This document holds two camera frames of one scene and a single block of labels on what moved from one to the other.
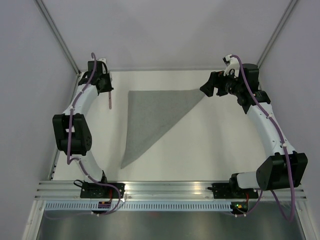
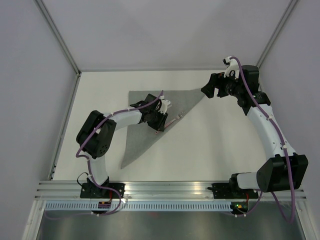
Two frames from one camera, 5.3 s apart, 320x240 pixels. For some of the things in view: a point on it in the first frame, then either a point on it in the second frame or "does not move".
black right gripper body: (231, 85) does not move
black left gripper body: (107, 82) to (157, 119)
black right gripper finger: (208, 87) does not move
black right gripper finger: (220, 87) does not move
